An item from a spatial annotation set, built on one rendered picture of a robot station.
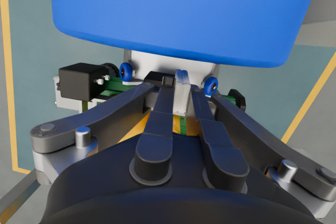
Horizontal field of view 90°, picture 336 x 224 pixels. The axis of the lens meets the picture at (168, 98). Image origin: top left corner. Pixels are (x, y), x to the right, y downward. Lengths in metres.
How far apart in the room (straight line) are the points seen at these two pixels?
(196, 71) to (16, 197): 0.58
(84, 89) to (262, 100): 1.41
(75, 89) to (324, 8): 0.66
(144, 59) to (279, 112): 1.44
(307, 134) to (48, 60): 2.31
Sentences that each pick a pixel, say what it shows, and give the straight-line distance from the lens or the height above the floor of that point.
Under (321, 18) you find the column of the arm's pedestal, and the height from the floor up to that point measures 0.83.
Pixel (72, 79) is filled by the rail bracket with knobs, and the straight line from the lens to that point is 0.43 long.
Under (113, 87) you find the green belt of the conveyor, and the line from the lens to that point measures 0.50.
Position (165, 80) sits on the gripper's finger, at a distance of 0.15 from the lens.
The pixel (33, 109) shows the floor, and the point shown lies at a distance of 2.00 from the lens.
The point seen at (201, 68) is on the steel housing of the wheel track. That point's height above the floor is 0.93.
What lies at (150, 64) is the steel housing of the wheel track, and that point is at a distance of 0.43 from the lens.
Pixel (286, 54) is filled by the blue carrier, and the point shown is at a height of 1.19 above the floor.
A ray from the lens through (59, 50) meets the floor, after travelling 1.66.
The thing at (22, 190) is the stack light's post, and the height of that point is 1.03.
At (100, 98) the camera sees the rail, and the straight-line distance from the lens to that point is 0.44.
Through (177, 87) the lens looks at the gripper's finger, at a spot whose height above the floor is 1.20.
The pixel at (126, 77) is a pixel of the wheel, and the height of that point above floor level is 0.98.
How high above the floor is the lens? 1.35
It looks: 69 degrees down
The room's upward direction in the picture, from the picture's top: 170 degrees counter-clockwise
